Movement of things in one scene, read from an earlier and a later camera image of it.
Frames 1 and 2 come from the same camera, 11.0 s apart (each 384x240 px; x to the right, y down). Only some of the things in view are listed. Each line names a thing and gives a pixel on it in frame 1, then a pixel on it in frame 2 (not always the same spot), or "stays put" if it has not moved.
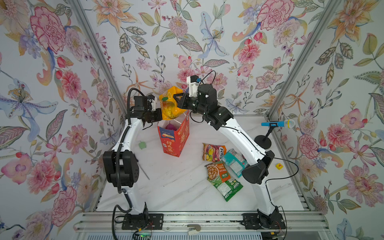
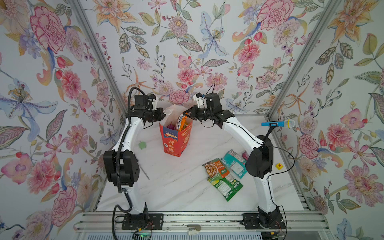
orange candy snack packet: (213, 153) → (181, 122)
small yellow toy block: (279, 166) stays put
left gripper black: (159, 117) stays put
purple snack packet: (170, 126) stays put
